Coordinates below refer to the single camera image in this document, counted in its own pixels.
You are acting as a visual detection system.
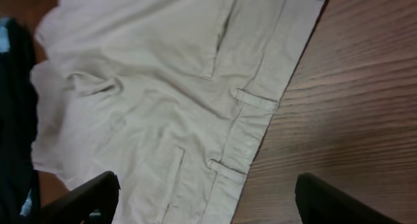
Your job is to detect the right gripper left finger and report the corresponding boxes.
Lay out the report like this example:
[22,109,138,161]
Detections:
[40,171,120,224]

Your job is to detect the beige shorts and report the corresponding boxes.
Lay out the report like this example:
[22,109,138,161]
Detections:
[32,0,326,223]

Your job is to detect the black garment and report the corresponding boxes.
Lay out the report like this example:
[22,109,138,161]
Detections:
[1,18,39,223]

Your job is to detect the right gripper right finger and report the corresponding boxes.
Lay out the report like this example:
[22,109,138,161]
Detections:
[295,173,399,224]

